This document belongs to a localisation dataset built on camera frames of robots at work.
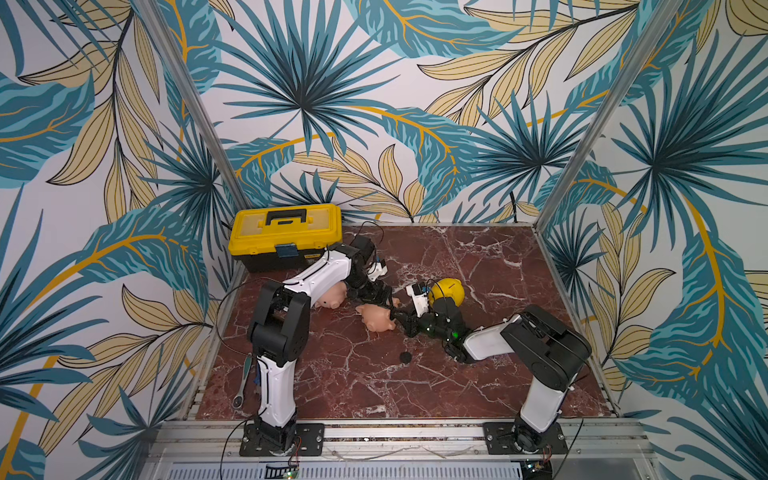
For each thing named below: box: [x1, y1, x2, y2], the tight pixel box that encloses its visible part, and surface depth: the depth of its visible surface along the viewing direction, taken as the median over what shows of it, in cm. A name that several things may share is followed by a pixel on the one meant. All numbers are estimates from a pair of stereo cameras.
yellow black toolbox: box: [229, 204, 343, 273], surface depth 97 cm
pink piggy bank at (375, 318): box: [355, 304, 396, 332], surface depth 87 cm
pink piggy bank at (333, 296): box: [314, 281, 347, 310], surface depth 92 cm
